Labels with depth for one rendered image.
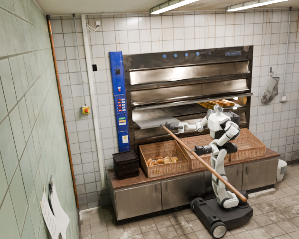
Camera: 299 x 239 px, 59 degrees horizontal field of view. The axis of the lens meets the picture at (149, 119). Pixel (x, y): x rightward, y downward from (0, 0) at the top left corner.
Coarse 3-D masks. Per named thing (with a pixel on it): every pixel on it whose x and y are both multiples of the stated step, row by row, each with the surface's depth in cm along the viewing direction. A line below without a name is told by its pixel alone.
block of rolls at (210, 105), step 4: (220, 100) 454; (224, 100) 441; (200, 104) 438; (204, 104) 429; (208, 104) 422; (212, 104) 432; (220, 104) 427; (224, 104) 419; (228, 104) 430; (232, 104) 422; (208, 108) 414; (212, 108) 413
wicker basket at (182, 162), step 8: (152, 144) 379; (160, 144) 382; (168, 144) 385; (176, 144) 385; (144, 152) 376; (152, 152) 379; (160, 152) 382; (176, 152) 387; (144, 160) 348; (184, 160) 359; (144, 168) 356; (152, 168) 337; (160, 168) 340; (168, 168) 343; (176, 168) 346; (184, 168) 349; (152, 176) 340
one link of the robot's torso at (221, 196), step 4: (224, 176) 314; (212, 180) 332; (212, 184) 332; (216, 184) 321; (220, 184) 315; (224, 184) 316; (216, 188) 332; (220, 188) 317; (224, 188) 319; (216, 192) 334; (220, 192) 322; (224, 192) 325; (216, 196) 335; (220, 196) 325; (224, 196) 327; (216, 200) 339; (220, 200) 327; (224, 200) 326; (220, 204) 331
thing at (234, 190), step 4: (164, 128) 331; (168, 132) 316; (172, 136) 305; (180, 140) 287; (184, 144) 276; (188, 148) 266; (192, 152) 257; (196, 156) 248; (200, 160) 240; (204, 164) 233; (208, 168) 226; (212, 168) 224; (212, 172) 220; (216, 172) 217; (216, 176) 214; (220, 176) 210; (220, 180) 209; (224, 180) 204; (228, 184) 199; (232, 188) 194; (236, 192) 189; (240, 196) 184; (244, 200) 180
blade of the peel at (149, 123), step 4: (140, 120) 375; (144, 120) 373; (148, 120) 372; (152, 120) 371; (156, 120) 370; (160, 120) 369; (164, 120) 368; (168, 120) 367; (172, 120) 366; (176, 120) 365; (140, 124) 358; (144, 124) 357; (148, 124) 356; (152, 124) 355; (156, 124) 354; (140, 128) 341; (144, 128) 341
